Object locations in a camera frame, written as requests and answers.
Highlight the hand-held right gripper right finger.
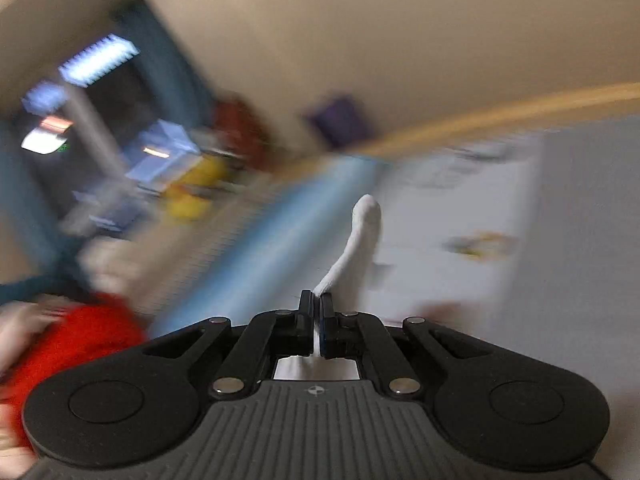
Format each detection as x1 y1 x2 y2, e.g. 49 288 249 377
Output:
320 293 489 401

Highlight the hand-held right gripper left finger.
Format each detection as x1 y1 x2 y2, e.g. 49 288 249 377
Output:
145 290 317 402

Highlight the small white garment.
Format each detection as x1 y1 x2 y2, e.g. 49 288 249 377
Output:
272 194 386 382

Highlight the light blue folded sheet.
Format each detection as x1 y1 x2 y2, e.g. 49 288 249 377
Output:
150 157 381 341

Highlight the deer and lamp printed bedsheet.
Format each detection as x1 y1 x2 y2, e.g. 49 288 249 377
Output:
350 120 640 411

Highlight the yellow plush toy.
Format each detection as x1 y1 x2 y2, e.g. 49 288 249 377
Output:
164 154 237 222

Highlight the brown cushion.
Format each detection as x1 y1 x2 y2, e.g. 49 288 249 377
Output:
214 94 273 172

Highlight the purple box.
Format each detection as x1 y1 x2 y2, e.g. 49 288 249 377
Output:
306 94 375 150

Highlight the red folded blanket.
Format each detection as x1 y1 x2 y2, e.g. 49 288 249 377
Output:
0 290 151 461

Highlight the blue curtain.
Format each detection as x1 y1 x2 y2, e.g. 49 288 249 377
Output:
117 7 213 133

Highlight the window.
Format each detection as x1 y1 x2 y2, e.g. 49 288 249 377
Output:
15 30 201 201

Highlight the wooden bed frame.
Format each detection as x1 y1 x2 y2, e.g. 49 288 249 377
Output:
270 82 640 171

